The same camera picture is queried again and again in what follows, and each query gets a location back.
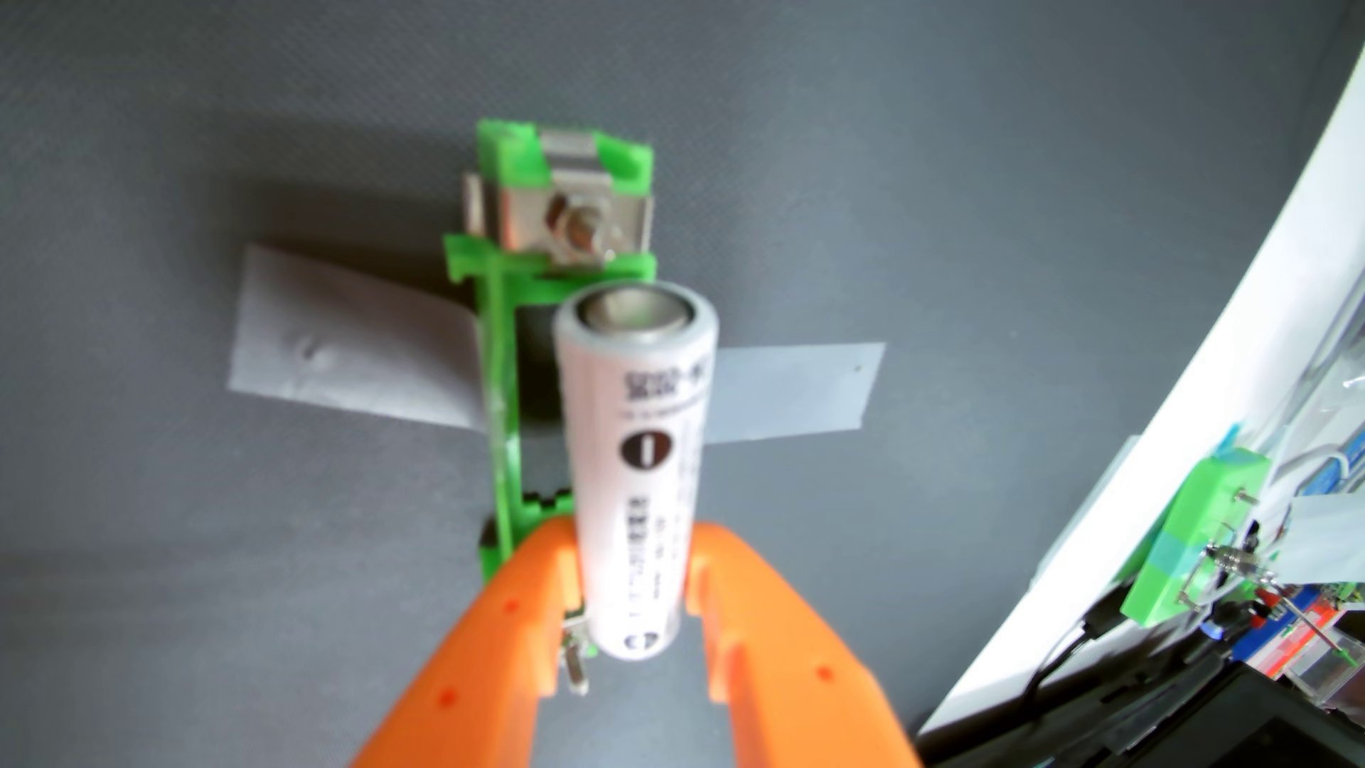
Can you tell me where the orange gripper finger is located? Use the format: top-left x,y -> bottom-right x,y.
685,521 -> 921,768
352,518 -> 584,768

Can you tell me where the white cylindrical battery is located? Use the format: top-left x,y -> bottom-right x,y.
552,279 -> 720,663

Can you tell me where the green battery holder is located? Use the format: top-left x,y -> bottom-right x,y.
442,117 -> 658,697

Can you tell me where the dark grey mat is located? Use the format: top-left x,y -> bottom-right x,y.
0,0 -> 1356,768

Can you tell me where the grey tape strip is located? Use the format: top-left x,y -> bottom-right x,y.
227,243 -> 887,447

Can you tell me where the black Dell laptop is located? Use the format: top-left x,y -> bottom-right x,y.
915,640 -> 1365,768

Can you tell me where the green block with teal band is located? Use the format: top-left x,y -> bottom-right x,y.
1120,447 -> 1273,629

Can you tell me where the small glass light bulb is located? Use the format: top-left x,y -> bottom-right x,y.
1205,540 -> 1283,584

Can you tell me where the black cable with plug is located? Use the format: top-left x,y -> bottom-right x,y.
1022,610 -> 1123,708

